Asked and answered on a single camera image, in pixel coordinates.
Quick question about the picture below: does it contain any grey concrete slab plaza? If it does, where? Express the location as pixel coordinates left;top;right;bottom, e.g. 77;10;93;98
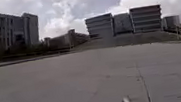
0;37;181;102

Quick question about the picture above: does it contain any low grey building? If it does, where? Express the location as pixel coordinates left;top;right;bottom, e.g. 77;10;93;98
42;26;91;53

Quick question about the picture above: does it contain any wide grey stairway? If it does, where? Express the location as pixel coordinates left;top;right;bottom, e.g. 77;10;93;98
71;26;181;54

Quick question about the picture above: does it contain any large stepped grey building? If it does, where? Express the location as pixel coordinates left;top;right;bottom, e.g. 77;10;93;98
84;3;165;41

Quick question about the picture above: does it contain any row of dark bushes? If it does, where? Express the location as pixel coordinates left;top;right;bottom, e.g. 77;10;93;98
0;39;48;62

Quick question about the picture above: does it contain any small grey building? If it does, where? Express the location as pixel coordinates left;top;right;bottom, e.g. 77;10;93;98
162;14;181;31

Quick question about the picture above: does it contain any pole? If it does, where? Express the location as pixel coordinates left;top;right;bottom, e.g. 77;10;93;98
174;24;181;41

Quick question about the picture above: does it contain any tall grey office building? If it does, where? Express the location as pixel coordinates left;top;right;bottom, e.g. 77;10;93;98
0;1;43;53

